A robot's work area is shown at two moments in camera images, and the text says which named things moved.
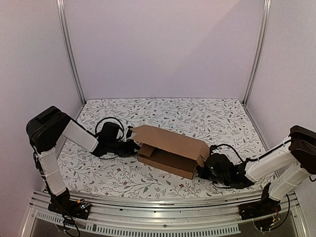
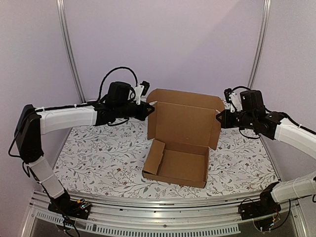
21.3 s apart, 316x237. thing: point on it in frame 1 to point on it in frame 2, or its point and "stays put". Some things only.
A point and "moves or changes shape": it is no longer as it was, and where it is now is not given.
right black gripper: (204, 171) to (227, 119)
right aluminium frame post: (259, 48) stays put
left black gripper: (131, 145) to (143, 114)
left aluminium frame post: (61, 19) stays put
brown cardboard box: (169, 152) moves or changes shape
